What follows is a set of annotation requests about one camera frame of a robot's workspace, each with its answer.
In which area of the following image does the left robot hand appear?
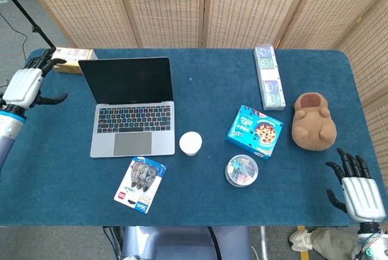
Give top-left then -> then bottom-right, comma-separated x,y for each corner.
2,49 -> 69,112

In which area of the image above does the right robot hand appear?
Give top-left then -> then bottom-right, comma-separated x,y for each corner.
326,147 -> 387,224

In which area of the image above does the silver laptop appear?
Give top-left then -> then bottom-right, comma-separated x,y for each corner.
78,56 -> 176,159

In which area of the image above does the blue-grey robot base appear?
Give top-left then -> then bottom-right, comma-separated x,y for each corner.
121,225 -> 252,260

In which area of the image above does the olive trouser leg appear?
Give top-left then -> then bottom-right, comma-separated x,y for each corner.
309,227 -> 363,260

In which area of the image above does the yellow cardboard box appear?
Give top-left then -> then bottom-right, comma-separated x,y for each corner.
49,47 -> 99,75

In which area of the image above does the black tripod stand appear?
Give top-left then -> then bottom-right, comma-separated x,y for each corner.
0,0 -> 57,49

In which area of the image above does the white sneaker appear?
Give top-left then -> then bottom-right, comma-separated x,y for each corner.
288,229 -> 316,253

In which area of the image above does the brown capybara plush toy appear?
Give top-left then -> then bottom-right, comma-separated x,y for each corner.
291,92 -> 338,152

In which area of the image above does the clear tub of binder clips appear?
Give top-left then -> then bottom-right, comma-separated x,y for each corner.
224,154 -> 259,187

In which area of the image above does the blue cookie box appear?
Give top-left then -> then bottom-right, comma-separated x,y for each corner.
224,104 -> 284,161

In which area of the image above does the long tissue multipack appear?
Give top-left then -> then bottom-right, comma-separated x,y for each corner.
253,44 -> 287,112

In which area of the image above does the correction tape blister pack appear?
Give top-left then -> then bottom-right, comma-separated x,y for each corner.
113,156 -> 167,215

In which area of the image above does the blue table mat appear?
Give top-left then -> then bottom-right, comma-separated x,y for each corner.
0,48 -> 386,227

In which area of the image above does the white paper cup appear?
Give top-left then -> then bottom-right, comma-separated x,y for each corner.
178,132 -> 203,157

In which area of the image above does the woven folding screen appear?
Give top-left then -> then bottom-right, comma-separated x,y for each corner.
13,0 -> 388,182

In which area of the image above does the black floor cable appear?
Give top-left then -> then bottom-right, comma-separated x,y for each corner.
0,13 -> 28,61

